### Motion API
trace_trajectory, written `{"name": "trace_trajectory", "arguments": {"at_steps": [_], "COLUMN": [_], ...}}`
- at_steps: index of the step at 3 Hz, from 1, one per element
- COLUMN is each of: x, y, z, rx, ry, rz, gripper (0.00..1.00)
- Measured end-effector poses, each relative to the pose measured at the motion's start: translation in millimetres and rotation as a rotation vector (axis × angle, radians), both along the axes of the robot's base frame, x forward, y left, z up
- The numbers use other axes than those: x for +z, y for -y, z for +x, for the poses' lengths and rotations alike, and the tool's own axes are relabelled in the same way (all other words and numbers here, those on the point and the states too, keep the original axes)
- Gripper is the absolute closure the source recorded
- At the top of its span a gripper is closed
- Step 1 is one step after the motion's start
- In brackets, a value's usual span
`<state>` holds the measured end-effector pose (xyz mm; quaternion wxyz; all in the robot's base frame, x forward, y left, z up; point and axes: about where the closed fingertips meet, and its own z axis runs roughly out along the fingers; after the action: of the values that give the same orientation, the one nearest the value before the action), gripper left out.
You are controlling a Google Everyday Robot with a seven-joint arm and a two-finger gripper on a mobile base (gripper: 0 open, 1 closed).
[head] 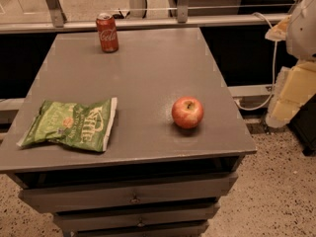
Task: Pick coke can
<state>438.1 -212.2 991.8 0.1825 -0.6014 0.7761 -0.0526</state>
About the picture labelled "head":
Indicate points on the red coke can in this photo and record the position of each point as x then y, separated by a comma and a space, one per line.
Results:
107, 30

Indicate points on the metal window rail frame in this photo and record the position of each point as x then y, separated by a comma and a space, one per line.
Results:
38, 16

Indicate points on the red apple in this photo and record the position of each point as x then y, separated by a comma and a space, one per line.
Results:
187, 112

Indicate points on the bottom drawer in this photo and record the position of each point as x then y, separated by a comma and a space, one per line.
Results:
179, 229

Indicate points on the grey drawer cabinet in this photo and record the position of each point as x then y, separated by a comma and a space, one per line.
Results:
151, 70

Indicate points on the top drawer with handle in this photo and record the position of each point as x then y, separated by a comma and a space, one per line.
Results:
123, 193

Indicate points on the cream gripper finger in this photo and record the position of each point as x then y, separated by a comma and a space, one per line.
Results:
294, 87
278, 31

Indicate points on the middle drawer with handle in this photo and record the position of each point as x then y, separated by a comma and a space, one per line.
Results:
137, 217

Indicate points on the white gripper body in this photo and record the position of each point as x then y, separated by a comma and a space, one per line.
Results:
303, 30

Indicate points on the drawer with handle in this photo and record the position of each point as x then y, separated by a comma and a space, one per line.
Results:
123, 193
137, 217

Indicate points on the green kettle chip bag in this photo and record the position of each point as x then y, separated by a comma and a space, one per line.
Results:
84, 127

